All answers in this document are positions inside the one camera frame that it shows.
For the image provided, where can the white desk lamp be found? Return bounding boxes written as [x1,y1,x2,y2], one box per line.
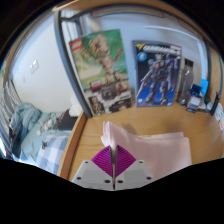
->
[143,23,211,84]

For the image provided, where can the pale pink towel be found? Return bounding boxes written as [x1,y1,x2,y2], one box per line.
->
[100,120,193,183]

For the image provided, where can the blue robot model box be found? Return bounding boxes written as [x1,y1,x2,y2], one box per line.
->
[132,40,183,108]

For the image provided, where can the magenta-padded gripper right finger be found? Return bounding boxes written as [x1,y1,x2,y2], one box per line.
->
[114,145,155,190]

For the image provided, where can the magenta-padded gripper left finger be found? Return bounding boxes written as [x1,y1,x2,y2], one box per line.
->
[71,145,115,190]

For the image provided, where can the small blue box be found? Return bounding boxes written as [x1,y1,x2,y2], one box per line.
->
[185,84,204,114]

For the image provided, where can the white wall switch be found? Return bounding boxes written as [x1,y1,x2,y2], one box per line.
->
[29,59,40,75]

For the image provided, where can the white mug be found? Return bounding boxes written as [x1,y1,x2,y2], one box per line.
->
[214,103,224,123]

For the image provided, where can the green toy figure box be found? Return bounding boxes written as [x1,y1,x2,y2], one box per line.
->
[68,29,133,117]

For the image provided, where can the bed with blue bedding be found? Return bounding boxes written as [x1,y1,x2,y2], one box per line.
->
[0,79,79,174]

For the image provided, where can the clear dark-capped water bottle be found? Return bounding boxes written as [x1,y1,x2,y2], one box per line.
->
[176,58,195,106]

